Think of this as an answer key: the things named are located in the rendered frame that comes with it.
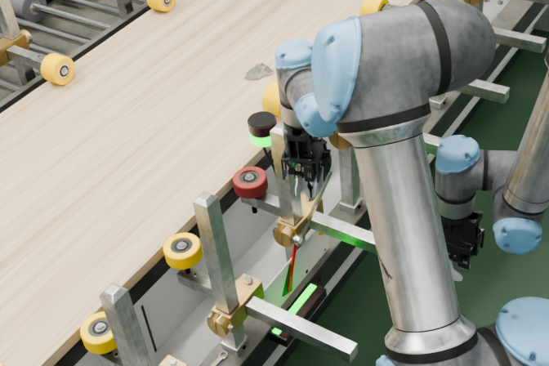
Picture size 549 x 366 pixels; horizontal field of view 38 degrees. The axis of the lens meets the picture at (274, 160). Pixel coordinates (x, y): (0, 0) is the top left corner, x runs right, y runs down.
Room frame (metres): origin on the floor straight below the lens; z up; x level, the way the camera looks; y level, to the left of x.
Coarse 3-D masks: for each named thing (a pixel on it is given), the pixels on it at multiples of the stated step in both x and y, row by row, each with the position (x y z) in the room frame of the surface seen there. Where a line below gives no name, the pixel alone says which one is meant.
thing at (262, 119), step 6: (252, 114) 1.35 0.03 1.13; (258, 114) 1.35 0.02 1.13; (264, 114) 1.35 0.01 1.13; (270, 114) 1.34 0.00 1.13; (252, 120) 1.33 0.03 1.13; (258, 120) 1.33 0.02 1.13; (264, 120) 1.33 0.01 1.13; (270, 120) 1.32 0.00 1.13; (252, 126) 1.31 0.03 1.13; (258, 126) 1.31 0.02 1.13; (264, 126) 1.31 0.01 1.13; (264, 150) 1.33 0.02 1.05; (270, 162) 1.32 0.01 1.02
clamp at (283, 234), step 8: (304, 200) 1.35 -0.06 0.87; (320, 200) 1.35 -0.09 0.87; (304, 208) 1.33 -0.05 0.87; (320, 208) 1.35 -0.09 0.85; (304, 216) 1.30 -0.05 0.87; (280, 224) 1.29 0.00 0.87; (288, 224) 1.28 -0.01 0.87; (296, 224) 1.28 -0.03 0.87; (304, 224) 1.29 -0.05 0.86; (280, 232) 1.27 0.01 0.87; (288, 232) 1.26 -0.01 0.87; (296, 232) 1.27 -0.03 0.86; (280, 240) 1.27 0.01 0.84; (288, 240) 1.25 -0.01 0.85
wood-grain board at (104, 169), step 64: (192, 0) 2.34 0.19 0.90; (256, 0) 2.28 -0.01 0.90; (320, 0) 2.23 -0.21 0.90; (128, 64) 2.00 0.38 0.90; (192, 64) 1.95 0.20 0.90; (256, 64) 1.91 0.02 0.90; (0, 128) 1.76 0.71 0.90; (64, 128) 1.72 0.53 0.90; (128, 128) 1.68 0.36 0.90; (192, 128) 1.64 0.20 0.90; (0, 192) 1.49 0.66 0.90; (64, 192) 1.46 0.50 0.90; (128, 192) 1.43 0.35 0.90; (192, 192) 1.40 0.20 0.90; (0, 256) 1.27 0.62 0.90; (64, 256) 1.24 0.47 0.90; (128, 256) 1.22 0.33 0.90; (0, 320) 1.08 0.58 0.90; (64, 320) 1.06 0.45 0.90
